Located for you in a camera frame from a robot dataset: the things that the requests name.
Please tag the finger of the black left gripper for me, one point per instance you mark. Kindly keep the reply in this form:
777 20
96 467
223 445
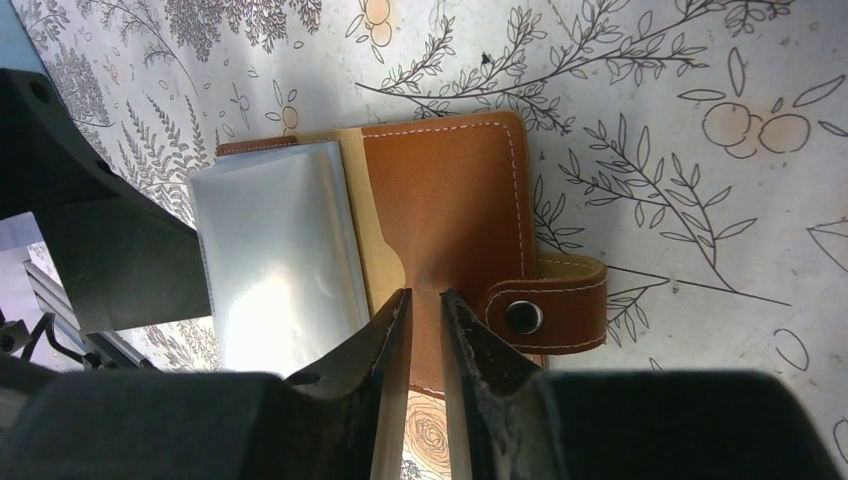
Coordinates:
123 261

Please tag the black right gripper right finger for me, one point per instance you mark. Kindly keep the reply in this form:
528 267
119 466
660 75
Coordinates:
507 418

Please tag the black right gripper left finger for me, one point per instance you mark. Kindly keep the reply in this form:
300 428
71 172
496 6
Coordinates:
340 417

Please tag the brown leather card holder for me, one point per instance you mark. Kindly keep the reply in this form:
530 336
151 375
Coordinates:
304 237

